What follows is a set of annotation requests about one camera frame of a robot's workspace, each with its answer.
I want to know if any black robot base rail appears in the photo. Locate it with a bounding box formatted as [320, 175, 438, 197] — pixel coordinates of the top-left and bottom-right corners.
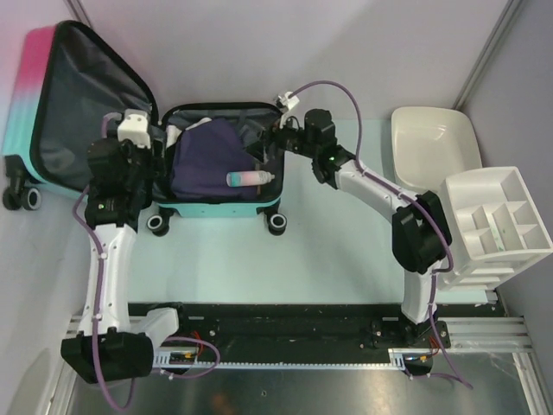
[129, 302, 506, 375]

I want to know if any left aluminium frame post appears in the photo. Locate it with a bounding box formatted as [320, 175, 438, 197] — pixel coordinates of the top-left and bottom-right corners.
[64, 0, 93, 29]

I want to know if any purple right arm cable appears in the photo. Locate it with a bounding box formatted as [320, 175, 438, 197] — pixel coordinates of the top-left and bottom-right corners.
[288, 79, 474, 388]

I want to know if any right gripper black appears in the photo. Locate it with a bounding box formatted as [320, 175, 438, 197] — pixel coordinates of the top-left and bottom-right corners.
[243, 111, 318, 164]

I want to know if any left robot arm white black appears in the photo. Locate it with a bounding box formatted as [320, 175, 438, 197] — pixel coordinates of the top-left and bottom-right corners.
[60, 138, 191, 384]

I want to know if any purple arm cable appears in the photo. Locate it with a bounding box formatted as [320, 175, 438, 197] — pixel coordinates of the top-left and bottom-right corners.
[288, 79, 474, 388]
[71, 111, 221, 411]

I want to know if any aluminium extrusion crossbar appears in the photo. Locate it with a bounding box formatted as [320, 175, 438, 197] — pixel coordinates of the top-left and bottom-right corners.
[64, 316, 531, 349]

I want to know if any white slotted cable duct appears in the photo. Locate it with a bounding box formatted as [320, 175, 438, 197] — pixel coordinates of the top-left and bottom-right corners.
[150, 348, 433, 371]

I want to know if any cream plastic basin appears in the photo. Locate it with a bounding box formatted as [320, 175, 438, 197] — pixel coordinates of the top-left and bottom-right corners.
[391, 106, 482, 194]

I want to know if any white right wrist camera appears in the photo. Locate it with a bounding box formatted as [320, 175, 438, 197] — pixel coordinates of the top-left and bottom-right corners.
[275, 91, 300, 129]

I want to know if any pink teal gradient bottle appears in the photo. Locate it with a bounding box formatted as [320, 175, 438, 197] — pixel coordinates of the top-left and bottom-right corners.
[226, 170, 276, 188]

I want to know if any aluminium frame post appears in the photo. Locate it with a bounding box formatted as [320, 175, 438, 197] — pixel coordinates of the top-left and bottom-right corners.
[452, 0, 528, 112]
[64, 0, 93, 29]

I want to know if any dark purple folded garment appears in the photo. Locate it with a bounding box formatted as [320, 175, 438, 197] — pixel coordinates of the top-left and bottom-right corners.
[170, 118, 257, 201]

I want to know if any white cloth item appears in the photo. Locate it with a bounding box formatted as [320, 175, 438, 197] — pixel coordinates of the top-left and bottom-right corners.
[166, 118, 213, 149]

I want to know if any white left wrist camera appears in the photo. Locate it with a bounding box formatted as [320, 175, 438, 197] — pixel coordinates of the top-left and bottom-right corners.
[117, 109, 151, 150]

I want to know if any pink and teal children's suitcase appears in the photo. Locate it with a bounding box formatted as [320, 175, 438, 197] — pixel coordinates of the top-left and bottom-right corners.
[1, 21, 287, 236]

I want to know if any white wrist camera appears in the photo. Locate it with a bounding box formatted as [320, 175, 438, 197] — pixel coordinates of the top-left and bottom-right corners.
[275, 91, 300, 129]
[117, 109, 151, 150]

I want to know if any right aluminium frame post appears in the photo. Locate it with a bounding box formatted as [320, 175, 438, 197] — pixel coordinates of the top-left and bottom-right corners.
[452, 0, 528, 112]

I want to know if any white divided organizer tray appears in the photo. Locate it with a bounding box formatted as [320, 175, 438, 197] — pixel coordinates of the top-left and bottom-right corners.
[438, 167, 552, 291]

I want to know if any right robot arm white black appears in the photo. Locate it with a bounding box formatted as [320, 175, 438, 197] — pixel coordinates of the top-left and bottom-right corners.
[257, 109, 454, 347]

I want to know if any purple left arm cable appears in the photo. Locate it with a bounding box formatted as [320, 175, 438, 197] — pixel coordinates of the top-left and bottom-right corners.
[71, 111, 221, 411]

